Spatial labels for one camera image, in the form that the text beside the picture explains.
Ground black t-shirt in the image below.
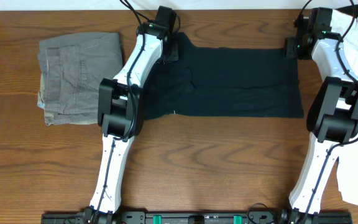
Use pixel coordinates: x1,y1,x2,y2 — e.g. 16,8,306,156
144,32,304,119

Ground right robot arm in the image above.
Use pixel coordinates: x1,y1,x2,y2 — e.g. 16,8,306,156
277,26,358,223

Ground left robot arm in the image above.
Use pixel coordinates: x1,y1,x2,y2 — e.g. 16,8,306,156
79,19,175,223

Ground folded grey khaki pants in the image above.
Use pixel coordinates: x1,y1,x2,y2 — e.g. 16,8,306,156
37,32,123,125

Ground small black cable loop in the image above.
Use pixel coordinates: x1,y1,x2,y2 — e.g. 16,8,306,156
246,202,275,224

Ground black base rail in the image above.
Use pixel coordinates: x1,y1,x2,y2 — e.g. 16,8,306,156
41,211,353,224

